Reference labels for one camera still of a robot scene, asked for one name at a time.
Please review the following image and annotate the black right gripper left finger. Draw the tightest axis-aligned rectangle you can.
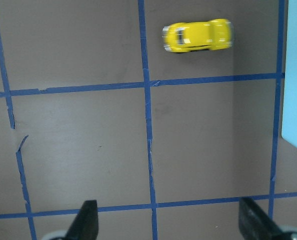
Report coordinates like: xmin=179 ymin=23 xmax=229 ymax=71
xmin=63 ymin=200 xmax=99 ymax=240

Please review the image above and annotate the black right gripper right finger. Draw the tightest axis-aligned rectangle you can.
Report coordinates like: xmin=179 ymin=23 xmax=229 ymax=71
xmin=238 ymin=197 xmax=296 ymax=240

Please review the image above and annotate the yellow beetle toy car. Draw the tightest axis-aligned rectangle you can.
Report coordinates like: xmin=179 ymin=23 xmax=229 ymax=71
xmin=162 ymin=18 xmax=234 ymax=54

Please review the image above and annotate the teal plastic storage bin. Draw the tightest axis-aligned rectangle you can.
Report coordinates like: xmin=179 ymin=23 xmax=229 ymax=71
xmin=281 ymin=0 xmax=297 ymax=148

